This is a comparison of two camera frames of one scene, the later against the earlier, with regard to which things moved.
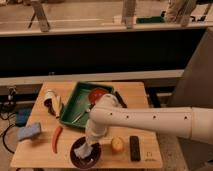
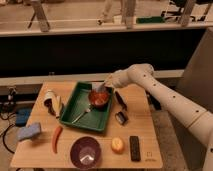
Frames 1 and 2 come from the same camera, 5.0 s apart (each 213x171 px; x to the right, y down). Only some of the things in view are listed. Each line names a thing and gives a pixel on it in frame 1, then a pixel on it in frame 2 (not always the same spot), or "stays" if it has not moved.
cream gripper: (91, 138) → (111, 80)
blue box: (21, 116) stays
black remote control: (135, 152) stays
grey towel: (83, 151) → (99, 87)
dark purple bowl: (89, 162) stays
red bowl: (95, 94) stays
